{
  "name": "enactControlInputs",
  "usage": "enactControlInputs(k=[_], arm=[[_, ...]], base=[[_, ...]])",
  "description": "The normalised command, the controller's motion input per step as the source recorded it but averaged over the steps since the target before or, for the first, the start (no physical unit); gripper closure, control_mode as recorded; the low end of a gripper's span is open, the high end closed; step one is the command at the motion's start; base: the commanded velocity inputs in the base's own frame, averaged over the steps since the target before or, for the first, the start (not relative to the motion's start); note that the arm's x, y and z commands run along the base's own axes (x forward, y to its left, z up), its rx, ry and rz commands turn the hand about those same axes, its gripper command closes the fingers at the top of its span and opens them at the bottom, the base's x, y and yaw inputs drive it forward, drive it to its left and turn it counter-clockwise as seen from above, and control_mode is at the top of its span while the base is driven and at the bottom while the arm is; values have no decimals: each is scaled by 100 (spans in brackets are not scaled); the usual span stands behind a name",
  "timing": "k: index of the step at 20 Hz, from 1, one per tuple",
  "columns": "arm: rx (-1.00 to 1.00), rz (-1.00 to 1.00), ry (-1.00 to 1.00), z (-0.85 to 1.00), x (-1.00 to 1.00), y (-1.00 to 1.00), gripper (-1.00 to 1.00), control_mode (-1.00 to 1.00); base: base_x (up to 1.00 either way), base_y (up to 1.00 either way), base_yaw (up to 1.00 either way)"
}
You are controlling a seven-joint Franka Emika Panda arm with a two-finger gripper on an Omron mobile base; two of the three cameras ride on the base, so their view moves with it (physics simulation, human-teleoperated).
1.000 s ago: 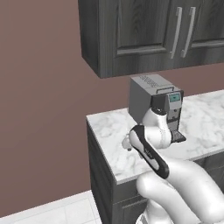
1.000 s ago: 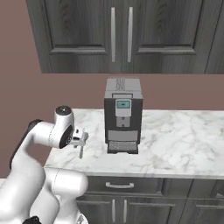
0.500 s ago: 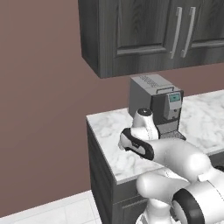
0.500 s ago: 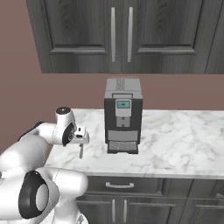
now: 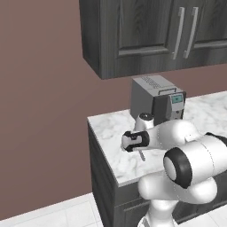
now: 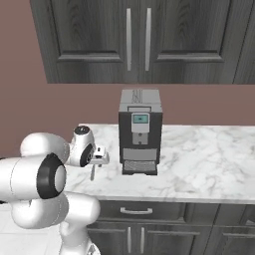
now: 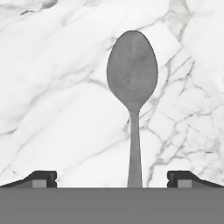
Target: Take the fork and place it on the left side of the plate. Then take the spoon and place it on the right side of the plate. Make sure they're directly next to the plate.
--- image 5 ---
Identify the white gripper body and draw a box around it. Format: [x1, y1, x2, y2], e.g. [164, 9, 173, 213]
[121, 130, 144, 153]

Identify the silver cutlery piece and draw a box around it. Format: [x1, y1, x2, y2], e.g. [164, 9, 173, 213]
[138, 149, 146, 162]

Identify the grey toaster oven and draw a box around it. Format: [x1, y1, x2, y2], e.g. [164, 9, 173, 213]
[129, 74, 187, 127]

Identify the dark wood counter cabinet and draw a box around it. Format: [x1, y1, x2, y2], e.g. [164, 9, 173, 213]
[87, 122, 227, 227]

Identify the dark wood drawer front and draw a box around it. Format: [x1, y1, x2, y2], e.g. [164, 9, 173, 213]
[113, 182, 150, 208]

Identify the dark wood cabinet door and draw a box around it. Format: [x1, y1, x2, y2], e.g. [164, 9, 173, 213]
[113, 201, 153, 227]

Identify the dark wood cupboard door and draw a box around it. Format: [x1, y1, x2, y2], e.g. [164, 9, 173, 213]
[99, 0, 176, 80]
[173, 0, 227, 71]

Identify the dark wood wall cupboard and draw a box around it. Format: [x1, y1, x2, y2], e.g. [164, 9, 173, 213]
[78, 0, 227, 81]

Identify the grey bar cupboard handle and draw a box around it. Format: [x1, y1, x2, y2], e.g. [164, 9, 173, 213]
[182, 6, 200, 59]
[171, 6, 186, 61]

